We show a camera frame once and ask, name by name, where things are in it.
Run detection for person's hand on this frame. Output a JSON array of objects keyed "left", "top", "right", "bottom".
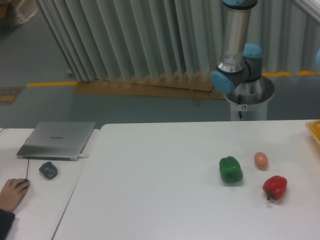
[{"left": 0, "top": 178, "right": 24, "bottom": 212}]

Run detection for dark sleeved forearm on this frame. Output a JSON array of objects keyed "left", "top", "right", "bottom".
[{"left": 0, "top": 209, "right": 16, "bottom": 240}]

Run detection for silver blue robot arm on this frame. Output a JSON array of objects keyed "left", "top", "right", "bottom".
[{"left": 211, "top": 0, "right": 320, "bottom": 94}]

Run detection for dark grey small controller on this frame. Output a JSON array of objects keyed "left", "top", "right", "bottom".
[{"left": 39, "top": 161, "right": 59, "bottom": 180}]

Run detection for silver closed laptop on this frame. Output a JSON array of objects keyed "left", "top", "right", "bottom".
[{"left": 16, "top": 121, "right": 96, "bottom": 161}]

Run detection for white laptop plug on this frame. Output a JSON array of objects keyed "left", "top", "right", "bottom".
[{"left": 78, "top": 154, "right": 89, "bottom": 159}]

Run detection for cardboard boxes in plastic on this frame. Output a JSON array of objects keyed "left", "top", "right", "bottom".
[{"left": 0, "top": 0, "right": 38, "bottom": 27}]

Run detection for grey folding curtain screen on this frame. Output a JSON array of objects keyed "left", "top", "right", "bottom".
[{"left": 36, "top": 0, "right": 320, "bottom": 81}]

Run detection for green bell pepper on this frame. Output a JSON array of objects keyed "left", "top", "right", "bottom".
[{"left": 219, "top": 156, "right": 243, "bottom": 184}]

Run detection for brown egg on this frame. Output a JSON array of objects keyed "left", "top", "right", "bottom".
[{"left": 254, "top": 152, "right": 269, "bottom": 170}]

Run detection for red bell pepper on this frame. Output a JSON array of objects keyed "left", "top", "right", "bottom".
[{"left": 262, "top": 175, "right": 288, "bottom": 201}]

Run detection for yellow plastic basket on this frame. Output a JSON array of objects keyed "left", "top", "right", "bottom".
[{"left": 305, "top": 119, "right": 320, "bottom": 145}]

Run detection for black mouse cable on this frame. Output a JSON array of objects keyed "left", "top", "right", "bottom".
[{"left": 0, "top": 127, "right": 36, "bottom": 181}]

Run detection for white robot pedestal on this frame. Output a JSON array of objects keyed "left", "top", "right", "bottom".
[{"left": 224, "top": 76, "right": 275, "bottom": 121}]

